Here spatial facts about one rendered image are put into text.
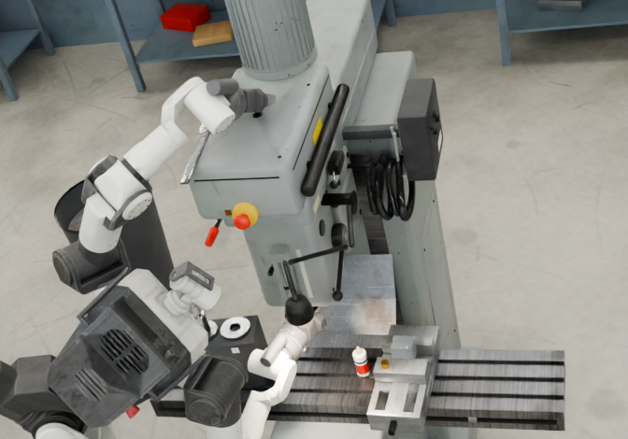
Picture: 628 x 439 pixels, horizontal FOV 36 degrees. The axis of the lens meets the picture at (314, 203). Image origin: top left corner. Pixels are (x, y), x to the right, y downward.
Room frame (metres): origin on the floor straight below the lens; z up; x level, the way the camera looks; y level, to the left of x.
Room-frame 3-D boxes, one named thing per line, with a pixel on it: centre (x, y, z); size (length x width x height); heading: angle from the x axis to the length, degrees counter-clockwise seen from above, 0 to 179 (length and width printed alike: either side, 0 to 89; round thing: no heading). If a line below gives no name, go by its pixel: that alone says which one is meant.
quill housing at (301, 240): (2.05, 0.08, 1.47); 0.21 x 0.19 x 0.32; 69
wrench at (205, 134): (1.93, 0.23, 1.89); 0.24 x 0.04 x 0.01; 162
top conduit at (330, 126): (2.02, -0.07, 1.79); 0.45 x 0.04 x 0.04; 159
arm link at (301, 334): (1.97, 0.13, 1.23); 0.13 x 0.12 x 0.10; 54
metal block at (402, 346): (1.96, -0.14, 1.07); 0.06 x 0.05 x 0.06; 67
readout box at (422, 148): (2.20, -0.34, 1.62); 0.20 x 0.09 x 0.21; 159
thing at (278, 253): (1.94, 0.12, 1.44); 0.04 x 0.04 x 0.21; 69
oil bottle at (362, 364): (2.02, -0.02, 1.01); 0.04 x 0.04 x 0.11
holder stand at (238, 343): (2.14, 0.37, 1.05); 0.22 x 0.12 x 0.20; 78
